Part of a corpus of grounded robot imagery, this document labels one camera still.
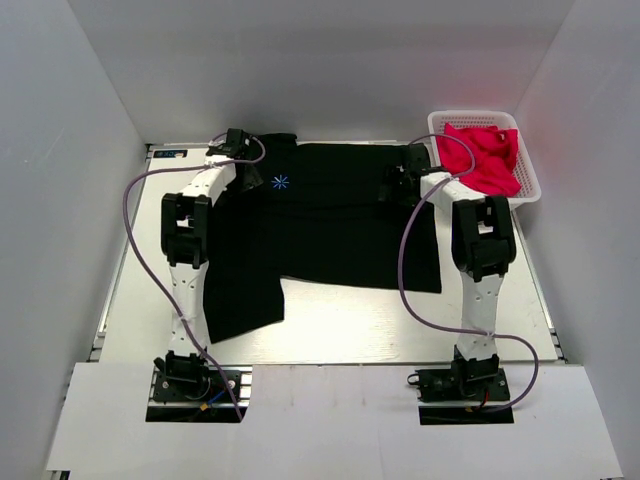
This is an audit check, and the red t shirt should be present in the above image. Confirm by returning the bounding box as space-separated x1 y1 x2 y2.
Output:
444 123 521 197

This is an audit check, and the white perforated plastic basket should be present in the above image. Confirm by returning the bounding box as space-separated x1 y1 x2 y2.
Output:
427 110 541 209

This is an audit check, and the white front cover panel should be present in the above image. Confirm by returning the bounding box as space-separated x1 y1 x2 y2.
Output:
48 363 621 479

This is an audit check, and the black t shirt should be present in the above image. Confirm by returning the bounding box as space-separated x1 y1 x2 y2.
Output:
204 133 442 343

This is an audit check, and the blue label sticker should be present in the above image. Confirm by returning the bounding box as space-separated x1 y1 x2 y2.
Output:
153 149 188 159

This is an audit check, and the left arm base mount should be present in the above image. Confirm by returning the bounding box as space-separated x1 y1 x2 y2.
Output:
145 352 252 424

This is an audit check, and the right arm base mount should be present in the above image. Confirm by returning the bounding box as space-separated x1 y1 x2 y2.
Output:
407 355 514 426

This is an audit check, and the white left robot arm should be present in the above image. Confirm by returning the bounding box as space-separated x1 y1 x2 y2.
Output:
161 129 266 357

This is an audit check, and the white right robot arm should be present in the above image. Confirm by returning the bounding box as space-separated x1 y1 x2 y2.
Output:
381 145 516 399

